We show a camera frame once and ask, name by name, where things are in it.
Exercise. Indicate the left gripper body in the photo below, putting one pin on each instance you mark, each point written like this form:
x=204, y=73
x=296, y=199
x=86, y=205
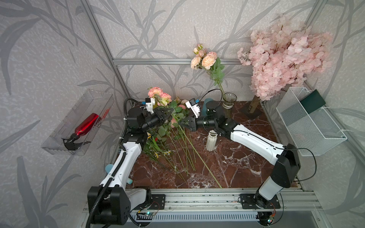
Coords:
x=156, y=119

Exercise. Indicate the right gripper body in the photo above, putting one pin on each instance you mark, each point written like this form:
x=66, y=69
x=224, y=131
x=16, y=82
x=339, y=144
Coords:
x=202, y=122

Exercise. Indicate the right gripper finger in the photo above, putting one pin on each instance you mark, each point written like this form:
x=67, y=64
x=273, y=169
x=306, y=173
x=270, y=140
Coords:
x=186, y=126
x=184, y=121

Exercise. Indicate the pink peach rose stem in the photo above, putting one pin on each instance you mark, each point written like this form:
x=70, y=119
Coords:
x=162, y=100

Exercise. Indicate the cream peach rose stem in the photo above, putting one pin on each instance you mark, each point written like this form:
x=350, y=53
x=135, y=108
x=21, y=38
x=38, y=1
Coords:
x=213, y=67

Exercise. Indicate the pink white rose stem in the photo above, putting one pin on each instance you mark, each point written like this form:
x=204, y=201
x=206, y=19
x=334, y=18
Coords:
x=202, y=52

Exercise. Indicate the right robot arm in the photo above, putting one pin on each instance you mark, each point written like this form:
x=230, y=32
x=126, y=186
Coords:
x=284, y=158

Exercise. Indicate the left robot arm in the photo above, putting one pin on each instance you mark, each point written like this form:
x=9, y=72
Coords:
x=109, y=203

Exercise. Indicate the teal ceramic vase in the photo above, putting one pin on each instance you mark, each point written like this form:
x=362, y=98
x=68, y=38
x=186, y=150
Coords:
x=204, y=107

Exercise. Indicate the white ribbed vase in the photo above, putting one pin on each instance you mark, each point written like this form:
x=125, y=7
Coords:
x=211, y=141

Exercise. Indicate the small white yellow flowers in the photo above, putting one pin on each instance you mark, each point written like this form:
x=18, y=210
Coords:
x=158, y=154

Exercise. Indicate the clear glass vase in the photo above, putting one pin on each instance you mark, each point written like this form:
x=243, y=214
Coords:
x=228, y=102

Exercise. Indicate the pink rose bunch with leaves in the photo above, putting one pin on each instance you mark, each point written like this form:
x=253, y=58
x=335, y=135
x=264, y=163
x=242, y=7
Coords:
x=180, y=137

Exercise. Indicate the teal plastic scraper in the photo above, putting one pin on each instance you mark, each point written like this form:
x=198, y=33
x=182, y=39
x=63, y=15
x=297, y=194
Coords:
x=108, y=169

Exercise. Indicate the pink cherry blossom tree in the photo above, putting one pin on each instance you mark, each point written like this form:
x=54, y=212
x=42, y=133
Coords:
x=280, y=56

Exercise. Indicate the dark green card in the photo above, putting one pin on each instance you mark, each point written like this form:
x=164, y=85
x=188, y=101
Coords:
x=312, y=102

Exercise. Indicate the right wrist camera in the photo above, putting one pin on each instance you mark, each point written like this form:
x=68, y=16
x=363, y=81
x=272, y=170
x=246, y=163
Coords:
x=193, y=104

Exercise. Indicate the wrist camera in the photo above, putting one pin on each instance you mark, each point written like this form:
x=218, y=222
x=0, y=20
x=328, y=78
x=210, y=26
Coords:
x=193, y=104
x=149, y=104

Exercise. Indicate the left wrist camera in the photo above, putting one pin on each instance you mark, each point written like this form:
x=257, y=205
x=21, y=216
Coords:
x=149, y=104

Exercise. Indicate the aluminium front rail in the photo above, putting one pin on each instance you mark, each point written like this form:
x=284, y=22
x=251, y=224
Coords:
x=216, y=199

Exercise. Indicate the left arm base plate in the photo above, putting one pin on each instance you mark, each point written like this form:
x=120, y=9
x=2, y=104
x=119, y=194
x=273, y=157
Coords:
x=158, y=202

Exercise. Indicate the clear plastic wall bin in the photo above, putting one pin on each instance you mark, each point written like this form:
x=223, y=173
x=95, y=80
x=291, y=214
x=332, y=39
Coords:
x=90, y=102

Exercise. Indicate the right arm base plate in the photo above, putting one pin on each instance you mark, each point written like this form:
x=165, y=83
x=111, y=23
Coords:
x=255, y=202

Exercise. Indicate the white wire mesh basket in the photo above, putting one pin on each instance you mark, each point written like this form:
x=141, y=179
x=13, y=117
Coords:
x=314, y=133

